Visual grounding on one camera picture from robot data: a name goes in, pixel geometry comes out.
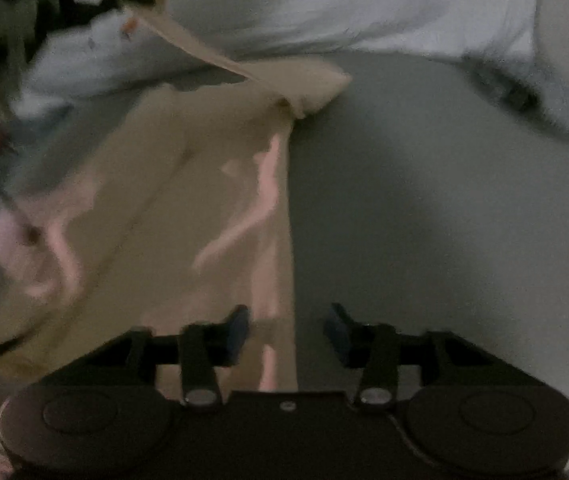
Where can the grey checked garment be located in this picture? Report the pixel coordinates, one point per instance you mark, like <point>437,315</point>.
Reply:
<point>557,105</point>

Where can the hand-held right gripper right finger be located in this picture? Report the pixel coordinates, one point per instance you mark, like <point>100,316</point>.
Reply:
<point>338,334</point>

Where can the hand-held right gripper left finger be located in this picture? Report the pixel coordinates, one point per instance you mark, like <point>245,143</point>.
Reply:
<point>237,334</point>

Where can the cream yellow shirt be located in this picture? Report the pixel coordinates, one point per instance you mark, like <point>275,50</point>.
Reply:
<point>164,185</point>

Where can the pale blue carrot-print sheet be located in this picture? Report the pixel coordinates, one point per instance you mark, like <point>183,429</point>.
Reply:
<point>364,5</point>

